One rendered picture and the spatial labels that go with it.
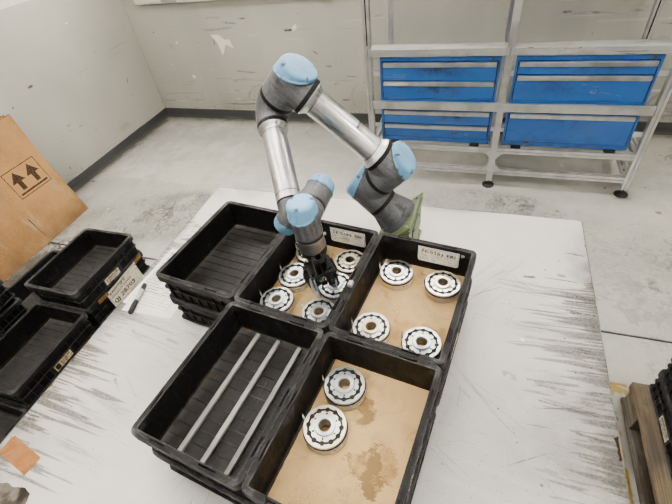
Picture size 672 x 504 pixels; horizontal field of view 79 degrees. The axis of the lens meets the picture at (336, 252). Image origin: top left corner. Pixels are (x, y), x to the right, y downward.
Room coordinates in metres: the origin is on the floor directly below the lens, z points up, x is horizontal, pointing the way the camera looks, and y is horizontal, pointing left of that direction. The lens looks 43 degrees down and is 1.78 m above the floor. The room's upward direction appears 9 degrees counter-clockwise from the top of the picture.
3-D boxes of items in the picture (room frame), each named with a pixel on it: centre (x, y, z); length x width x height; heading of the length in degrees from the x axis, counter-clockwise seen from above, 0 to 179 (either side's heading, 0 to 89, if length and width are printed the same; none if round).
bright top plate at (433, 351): (0.59, -0.18, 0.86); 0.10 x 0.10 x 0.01
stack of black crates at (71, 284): (1.49, 1.18, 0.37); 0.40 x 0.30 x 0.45; 157
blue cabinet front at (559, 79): (2.20, -1.52, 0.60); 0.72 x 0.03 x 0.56; 67
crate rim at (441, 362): (0.72, -0.18, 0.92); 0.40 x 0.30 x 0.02; 149
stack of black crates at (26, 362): (1.12, 1.34, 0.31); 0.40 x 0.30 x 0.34; 157
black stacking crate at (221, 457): (0.53, 0.29, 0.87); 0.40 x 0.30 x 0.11; 149
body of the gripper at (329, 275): (0.81, 0.05, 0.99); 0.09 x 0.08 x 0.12; 14
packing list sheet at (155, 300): (1.14, 0.65, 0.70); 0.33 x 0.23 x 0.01; 157
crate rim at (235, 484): (0.53, 0.29, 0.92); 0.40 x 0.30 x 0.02; 149
